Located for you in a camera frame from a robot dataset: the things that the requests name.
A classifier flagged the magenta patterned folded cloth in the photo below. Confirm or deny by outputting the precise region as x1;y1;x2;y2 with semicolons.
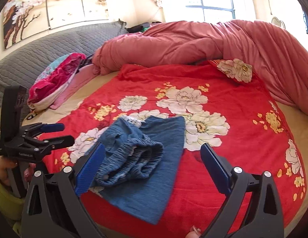
27;53;86;112

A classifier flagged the floral wall painting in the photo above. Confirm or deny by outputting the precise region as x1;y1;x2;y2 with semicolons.
3;0;109;49

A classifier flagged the beige bed sheet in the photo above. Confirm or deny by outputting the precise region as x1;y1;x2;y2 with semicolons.
22;71;119;126

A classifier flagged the grey quilted headboard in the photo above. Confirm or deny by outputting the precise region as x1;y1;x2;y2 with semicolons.
0;20;126;106

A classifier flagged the blue denim pants lace hem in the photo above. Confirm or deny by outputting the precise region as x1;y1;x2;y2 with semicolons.
92;116;185;225

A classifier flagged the red floral blanket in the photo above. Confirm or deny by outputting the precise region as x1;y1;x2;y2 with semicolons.
44;62;307;237

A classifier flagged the right hand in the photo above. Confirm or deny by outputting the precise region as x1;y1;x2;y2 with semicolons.
185;226;201;238

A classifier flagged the pink pillow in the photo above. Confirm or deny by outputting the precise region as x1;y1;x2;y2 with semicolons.
49;64;100;110

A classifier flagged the left hand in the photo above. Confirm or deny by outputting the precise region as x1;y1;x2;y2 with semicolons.
0;156;37;188

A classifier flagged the pink quilted duvet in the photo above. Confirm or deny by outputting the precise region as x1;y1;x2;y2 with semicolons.
92;20;308;115

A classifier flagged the window with blue frame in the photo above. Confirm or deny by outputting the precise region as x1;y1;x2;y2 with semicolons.
161;0;256;23

